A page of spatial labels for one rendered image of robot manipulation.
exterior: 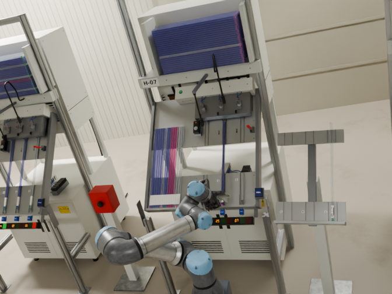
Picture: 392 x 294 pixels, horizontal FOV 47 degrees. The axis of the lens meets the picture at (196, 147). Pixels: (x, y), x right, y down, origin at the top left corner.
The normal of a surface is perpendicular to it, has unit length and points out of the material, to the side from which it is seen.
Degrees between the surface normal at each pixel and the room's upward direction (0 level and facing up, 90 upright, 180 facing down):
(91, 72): 90
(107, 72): 90
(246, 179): 43
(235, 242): 90
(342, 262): 0
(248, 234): 90
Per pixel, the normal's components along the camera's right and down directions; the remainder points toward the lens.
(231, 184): -0.36, -0.32
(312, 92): -0.17, 0.46
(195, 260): -0.16, -0.84
